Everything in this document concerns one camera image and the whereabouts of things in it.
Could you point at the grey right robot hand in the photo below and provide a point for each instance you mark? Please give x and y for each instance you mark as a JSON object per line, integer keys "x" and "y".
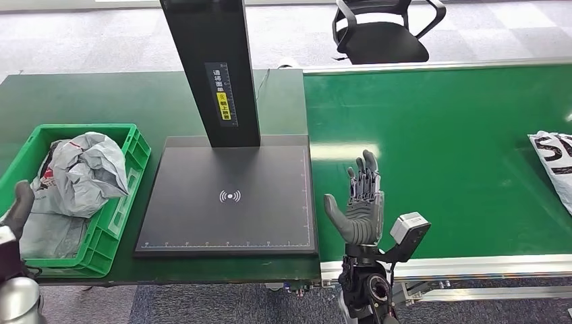
{"x": 362, "y": 219}

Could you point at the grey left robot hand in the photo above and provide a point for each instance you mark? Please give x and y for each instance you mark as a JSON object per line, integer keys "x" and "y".
{"x": 20, "y": 208}

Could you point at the white package with red print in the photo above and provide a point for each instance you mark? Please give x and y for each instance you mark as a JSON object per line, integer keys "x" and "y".
{"x": 89, "y": 174}

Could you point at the white package with black print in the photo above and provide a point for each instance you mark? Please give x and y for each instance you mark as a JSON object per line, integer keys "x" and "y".
{"x": 558, "y": 165}
{"x": 53, "y": 232}

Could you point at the green conveyor belt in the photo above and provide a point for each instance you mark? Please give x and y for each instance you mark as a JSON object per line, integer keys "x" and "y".
{"x": 469, "y": 156}

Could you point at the black inbound scanner machine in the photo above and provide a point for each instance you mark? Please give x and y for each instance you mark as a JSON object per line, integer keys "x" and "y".
{"x": 232, "y": 179}

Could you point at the green plastic crate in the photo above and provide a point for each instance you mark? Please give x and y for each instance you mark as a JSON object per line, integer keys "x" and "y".
{"x": 114, "y": 214}

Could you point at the black office chair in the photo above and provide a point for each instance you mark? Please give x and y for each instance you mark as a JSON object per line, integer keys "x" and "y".
{"x": 384, "y": 42}

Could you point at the black label sticker with yellow patch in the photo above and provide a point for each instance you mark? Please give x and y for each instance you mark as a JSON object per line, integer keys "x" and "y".
{"x": 222, "y": 95}

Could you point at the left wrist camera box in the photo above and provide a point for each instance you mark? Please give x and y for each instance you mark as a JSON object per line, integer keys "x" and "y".
{"x": 9, "y": 255}

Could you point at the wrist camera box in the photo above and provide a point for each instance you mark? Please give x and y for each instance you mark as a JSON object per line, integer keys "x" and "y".
{"x": 9, "y": 255}
{"x": 409, "y": 232}

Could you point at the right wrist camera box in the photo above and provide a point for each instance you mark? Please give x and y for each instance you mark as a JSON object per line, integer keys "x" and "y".
{"x": 409, "y": 232}

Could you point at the aluminium conveyor frame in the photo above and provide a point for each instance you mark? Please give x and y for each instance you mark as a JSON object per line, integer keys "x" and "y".
{"x": 482, "y": 266}

